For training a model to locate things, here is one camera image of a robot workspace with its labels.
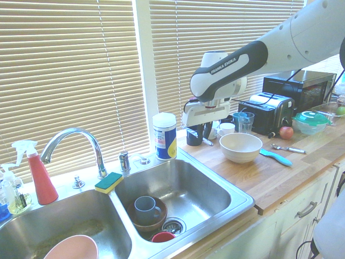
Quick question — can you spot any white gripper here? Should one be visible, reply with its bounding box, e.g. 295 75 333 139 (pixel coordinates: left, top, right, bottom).
182 101 231 141

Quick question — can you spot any stainless steel double sink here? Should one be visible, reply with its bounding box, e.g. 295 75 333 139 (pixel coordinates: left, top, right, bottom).
0 152 256 259

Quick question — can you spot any teal plastic knife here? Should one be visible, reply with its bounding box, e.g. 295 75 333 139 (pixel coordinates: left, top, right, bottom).
259 148 293 167

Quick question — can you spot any sink drain strainer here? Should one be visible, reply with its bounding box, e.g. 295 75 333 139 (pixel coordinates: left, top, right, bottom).
161 217 187 234

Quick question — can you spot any small chrome sink knob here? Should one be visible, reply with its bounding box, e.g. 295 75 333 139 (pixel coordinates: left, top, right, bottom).
72 174 86 189

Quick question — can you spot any white mug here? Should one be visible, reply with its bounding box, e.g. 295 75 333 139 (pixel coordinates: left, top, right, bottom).
209 121 220 140
215 122 236 137

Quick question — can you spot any black mug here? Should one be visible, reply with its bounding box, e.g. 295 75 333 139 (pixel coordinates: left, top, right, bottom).
186 128 205 147

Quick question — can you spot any teal mug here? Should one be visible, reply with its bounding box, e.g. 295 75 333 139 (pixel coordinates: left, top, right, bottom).
232 112 250 131

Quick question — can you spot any beige bowl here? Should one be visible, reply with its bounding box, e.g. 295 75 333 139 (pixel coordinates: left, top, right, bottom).
219 133 264 165

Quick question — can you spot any disinfecting wipes canister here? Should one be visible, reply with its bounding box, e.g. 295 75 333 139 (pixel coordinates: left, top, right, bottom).
152 112 178 162

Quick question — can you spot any clear drinking glass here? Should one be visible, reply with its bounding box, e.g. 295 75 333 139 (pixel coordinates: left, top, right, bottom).
238 112 255 134

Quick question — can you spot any black silver toaster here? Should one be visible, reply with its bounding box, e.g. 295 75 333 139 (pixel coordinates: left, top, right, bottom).
238 92 295 137

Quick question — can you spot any red apple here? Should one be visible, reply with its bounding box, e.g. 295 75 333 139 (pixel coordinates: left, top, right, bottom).
279 126 295 140

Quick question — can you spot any window blind beside counter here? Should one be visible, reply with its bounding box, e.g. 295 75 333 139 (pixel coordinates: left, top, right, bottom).
148 0 306 148

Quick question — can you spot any gray mug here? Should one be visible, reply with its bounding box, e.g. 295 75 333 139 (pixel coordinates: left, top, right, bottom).
134 196 162 225

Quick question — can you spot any green lidded plastic container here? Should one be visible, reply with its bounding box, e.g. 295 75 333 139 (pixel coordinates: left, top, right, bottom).
292 110 333 136

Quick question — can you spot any yellow green sponge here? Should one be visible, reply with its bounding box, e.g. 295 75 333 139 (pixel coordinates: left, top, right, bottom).
94 172 124 195

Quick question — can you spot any brown bowl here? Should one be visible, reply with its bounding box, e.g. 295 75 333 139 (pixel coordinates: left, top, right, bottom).
127 198 168 233

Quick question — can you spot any chrome faucet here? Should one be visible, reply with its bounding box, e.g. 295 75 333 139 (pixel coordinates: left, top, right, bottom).
40 127 109 180

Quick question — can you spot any black microwave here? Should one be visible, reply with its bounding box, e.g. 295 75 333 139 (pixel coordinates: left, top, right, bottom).
263 70 338 114

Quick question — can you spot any red cup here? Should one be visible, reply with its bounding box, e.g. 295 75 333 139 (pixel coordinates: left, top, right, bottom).
151 231 177 243

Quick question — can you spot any cream kitchen cabinet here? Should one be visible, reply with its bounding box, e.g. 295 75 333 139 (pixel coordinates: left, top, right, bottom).
172 161 345 259

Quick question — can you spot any wide window blind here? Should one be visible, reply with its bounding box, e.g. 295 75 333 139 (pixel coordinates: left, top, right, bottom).
0 0 143 185

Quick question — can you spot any red spray bottle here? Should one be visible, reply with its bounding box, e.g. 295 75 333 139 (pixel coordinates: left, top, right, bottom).
11 140 60 206

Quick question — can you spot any pink bowl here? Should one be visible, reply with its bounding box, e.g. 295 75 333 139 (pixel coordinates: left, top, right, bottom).
43 234 99 259

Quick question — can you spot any clear soap bottle yellow liquid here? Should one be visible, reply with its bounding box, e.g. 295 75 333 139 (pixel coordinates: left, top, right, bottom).
0 163 33 215

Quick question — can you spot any blue liquid bottle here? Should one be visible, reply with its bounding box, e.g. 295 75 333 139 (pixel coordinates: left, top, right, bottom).
0 186 11 223

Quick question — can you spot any chrome faucet handle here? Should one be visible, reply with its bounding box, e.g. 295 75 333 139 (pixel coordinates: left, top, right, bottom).
119 151 132 173

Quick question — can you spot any metal spoon with grey handle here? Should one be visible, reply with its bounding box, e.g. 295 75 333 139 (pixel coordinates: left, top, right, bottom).
270 143 308 155

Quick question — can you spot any metal cabinet handle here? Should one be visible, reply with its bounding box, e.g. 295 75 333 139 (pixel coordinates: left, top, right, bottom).
297 201 319 219

